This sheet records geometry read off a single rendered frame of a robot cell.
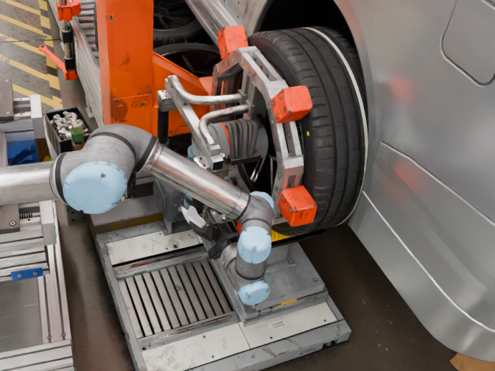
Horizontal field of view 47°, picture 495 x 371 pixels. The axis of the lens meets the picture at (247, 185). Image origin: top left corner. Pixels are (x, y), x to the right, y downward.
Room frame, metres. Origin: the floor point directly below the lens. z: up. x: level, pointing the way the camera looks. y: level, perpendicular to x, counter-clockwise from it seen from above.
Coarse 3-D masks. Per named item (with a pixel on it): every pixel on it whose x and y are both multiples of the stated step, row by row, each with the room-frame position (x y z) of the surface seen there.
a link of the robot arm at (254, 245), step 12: (252, 228) 0.93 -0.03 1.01; (264, 228) 0.96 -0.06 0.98; (240, 240) 0.89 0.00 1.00; (252, 240) 0.89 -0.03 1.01; (264, 240) 0.90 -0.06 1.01; (240, 252) 0.88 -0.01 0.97; (252, 252) 0.87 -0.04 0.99; (264, 252) 0.88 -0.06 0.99; (240, 264) 0.87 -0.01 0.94; (252, 264) 0.86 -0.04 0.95; (264, 264) 0.88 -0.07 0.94; (252, 276) 0.87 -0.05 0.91
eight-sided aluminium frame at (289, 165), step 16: (240, 48) 1.55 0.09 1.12; (256, 48) 1.56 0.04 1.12; (224, 64) 1.61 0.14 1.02; (240, 64) 1.52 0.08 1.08; (256, 64) 1.52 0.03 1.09; (224, 80) 1.67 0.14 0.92; (256, 80) 1.42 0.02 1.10; (272, 80) 1.43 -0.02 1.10; (272, 96) 1.34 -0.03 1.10; (272, 112) 1.32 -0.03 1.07; (272, 128) 1.31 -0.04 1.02; (288, 128) 1.31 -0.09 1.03; (288, 144) 1.30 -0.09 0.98; (288, 160) 1.23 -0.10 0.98; (240, 176) 1.55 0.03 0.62; (288, 176) 1.22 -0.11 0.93; (272, 192) 1.25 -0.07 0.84; (272, 224) 1.22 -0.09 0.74
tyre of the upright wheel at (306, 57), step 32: (256, 32) 1.66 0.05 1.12; (288, 32) 1.60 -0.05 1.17; (288, 64) 1.44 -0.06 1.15; (320, 64) 1.45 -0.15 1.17; (352, 64) 1.49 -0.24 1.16; (320, 96) 1.35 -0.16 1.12; (352, 96) 1.40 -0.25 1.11; (320, 128) 1.28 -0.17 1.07; (352, 128) 1.32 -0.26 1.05; (320, 160) 1.24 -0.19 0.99; (352, 160) 1.28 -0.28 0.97; (320, 192) 1.22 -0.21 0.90; (352, 192) 1.27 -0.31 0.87; (320, 224) 1.26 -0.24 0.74
